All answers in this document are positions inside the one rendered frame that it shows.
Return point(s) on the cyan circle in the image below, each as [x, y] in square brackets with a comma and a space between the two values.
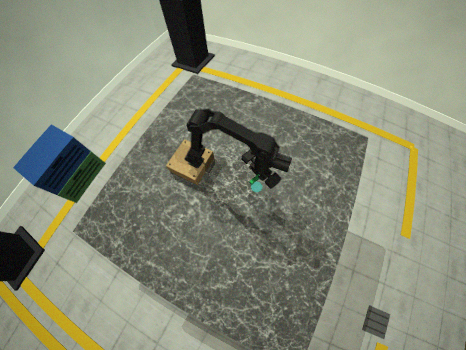
[256, 187]

